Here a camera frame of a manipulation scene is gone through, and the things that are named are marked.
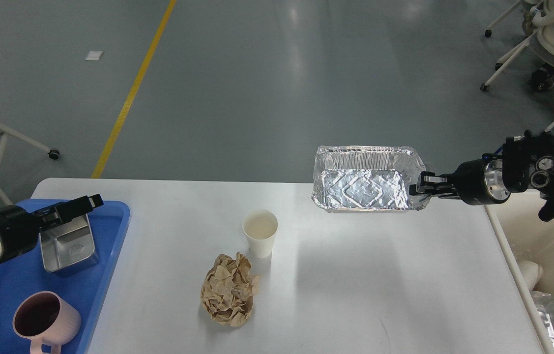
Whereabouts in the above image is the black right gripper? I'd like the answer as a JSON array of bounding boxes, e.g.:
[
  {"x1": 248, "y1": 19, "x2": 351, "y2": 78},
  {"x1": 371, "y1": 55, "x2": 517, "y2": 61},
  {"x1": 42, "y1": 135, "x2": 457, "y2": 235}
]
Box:
[{"x1": 412, "y1": 159, "x2": 511, "y2": 206}]

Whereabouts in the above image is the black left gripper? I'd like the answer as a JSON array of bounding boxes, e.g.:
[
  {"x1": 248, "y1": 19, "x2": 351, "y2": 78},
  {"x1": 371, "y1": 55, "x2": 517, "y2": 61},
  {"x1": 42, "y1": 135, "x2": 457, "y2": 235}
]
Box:
[{"x1": 0, "y1": 194, "x2": 104, "y2": 264}]

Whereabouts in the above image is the stainless steel rectangular container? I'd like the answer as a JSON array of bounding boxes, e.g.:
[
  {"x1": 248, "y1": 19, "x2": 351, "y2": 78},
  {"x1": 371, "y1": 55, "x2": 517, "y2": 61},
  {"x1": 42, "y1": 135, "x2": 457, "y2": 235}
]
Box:
[{"x1": 39, "y1": 215, "x2": 100, "y2": 277}]

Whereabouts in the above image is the aluminium foil tray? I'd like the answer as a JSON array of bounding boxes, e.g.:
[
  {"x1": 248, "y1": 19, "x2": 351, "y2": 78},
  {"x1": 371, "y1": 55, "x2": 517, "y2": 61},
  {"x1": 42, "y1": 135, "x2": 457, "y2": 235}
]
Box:
[{"x1": 311, "y1": 146, "x2": 430, "y2": 213}]

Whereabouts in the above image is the pink mug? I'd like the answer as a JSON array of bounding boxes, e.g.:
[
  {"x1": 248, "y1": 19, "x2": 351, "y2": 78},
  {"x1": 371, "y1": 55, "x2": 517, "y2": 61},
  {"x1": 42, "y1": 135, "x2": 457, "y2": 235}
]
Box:
[{"x1": 12, "y1": 291, "x2": 82, "y2": 354}]

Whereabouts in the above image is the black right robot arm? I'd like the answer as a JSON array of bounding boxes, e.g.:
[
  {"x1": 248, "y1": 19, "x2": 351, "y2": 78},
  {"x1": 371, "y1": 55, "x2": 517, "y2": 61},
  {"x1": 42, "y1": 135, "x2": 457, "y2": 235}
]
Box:
[{"x1": 409, "y1": 131, "x2": 554, "y2": 222}]

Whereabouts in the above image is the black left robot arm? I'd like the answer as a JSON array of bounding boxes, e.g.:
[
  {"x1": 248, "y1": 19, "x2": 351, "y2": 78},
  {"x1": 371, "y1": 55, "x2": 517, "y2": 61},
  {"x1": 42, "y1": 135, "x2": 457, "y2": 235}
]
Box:
[{"x1": 0, "y1": 194, "x2": 104, "y2": 264}]

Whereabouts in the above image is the blue plastic tray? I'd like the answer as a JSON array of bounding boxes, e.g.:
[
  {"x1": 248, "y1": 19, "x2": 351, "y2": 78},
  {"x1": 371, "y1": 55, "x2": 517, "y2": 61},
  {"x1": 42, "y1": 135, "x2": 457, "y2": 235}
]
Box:
[{"x1": 0, "y1": 200, "x2": 130, "y2": 354}]

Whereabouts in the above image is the white cup in bin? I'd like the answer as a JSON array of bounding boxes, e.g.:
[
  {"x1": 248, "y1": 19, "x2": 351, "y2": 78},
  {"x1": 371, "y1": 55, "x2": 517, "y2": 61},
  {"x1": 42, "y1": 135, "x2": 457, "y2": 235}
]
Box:
[{"x1": 518, "y1": 260, "x2": 544, "y2": 291}]

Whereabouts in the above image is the beige plastic bin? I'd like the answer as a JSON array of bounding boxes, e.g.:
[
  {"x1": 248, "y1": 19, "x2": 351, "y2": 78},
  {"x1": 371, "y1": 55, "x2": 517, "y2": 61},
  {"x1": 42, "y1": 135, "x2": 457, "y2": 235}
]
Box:
[{"x1": 485, "y1": 190, "x2": 554, "y2": 354}]

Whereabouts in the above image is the white paper cup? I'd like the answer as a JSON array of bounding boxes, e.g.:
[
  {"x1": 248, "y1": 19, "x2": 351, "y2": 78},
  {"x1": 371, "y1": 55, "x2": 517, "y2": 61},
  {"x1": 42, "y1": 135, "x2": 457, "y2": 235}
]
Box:
[{"x1": 242, "y1": 209, "x2": 279, "y2": 259}]

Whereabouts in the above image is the crumpled brown paper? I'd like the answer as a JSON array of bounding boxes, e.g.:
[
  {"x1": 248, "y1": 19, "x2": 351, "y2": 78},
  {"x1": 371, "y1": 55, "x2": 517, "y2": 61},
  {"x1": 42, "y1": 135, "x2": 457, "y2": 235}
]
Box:
[{"x1": 200, "y1": 252, "x2": 261, "y2": 327}]

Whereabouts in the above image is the white office chair right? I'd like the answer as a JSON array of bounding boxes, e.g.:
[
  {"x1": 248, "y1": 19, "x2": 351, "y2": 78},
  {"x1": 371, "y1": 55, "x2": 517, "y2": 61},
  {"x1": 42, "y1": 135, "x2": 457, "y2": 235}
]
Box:
[{"x1": 480, "y1": 0, "x2": 554, "y2": 133}]

